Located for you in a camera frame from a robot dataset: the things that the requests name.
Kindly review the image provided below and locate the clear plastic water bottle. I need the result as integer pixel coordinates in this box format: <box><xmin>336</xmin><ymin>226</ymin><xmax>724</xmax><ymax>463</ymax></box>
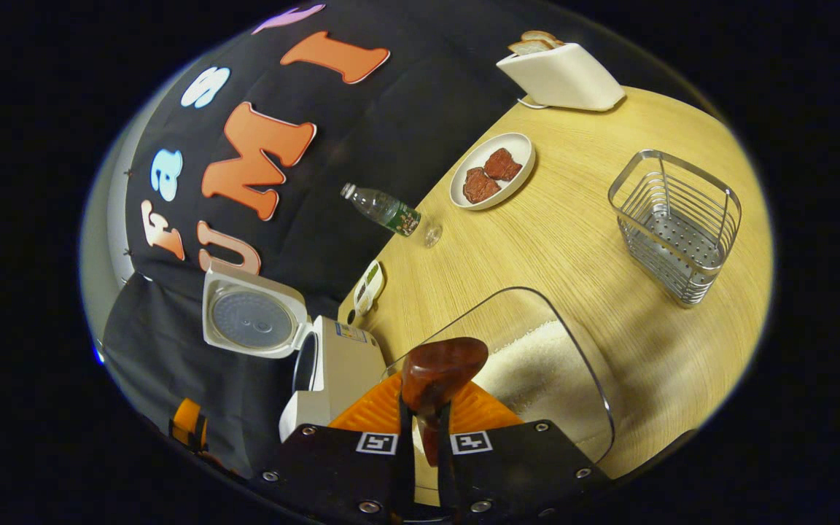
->
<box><xmin>340</xmin><ymin>182</ymin><xmax>443</xmax><ymax>249</ymax></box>

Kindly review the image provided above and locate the metal wire chopstick holder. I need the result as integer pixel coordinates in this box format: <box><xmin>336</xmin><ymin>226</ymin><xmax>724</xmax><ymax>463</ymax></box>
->
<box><xmin>607</xmin><ymin>149</ymin><xmax>743</xmax><ymax>307</ymax></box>

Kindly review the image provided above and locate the white round plate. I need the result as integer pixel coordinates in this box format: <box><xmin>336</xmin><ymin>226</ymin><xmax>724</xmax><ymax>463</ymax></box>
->
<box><xmin>449</xmin><ymin>132</ymin><xmax>537</xmax><ymax>211</ymax></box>

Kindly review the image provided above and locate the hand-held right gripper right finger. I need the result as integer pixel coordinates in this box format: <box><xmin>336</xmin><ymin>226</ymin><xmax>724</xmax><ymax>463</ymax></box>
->
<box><xmin>438</xmin><ymin>379</ymin><xmax>614</xmax><ymax>522</ymax></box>

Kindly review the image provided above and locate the brown meat piece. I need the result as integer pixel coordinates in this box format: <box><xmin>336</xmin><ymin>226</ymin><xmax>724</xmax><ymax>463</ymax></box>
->
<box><xmin>483</xmin><ymin>147</ymin><xmax>524</xmax><ymax>182</ymax></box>
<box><xmin>462</xmin><ymin>167</ymin><xmax>502</xmax><ymax>204</ymax></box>

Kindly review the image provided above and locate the white divided bean dish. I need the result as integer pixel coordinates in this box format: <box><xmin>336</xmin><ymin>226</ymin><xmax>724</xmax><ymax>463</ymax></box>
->
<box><xmin>353</xmin><ymin>260</ymin><xmax>386</xmax><ymax>318</ymax></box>

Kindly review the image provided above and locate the white rice cooker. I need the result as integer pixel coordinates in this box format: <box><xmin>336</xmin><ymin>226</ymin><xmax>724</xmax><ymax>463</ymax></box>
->
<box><xmin>203</xmin><ymin>262</ymin><xmax>388</xmax><ymax>442</ymax></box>

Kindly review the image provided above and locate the dark wooden spoon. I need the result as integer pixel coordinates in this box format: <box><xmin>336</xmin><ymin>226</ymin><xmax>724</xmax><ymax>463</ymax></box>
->
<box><xmin>400</xmin><ymin>337</ymin><xmax>489</xmax><ymax>467</ymax></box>

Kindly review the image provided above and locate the white toaster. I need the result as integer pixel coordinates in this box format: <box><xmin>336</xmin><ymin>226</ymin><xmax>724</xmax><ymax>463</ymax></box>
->
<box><xmin>497</xmin><ymin>42</ymin><xmax>626</xmax><ymax>112</ymax></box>

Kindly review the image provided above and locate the clear box of rice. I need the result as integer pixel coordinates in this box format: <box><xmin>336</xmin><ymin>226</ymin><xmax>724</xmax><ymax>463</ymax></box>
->
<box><xmin>384</xmin><ymin>287</ymin><xmax>616</xmax><ymax>467</ymax></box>

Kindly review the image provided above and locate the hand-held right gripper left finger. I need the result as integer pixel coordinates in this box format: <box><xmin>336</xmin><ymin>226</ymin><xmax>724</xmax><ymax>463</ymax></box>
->
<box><xmin>260</xmin><ymin>372</ymin><xmax>415</xmax><ymax>522</ymax></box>

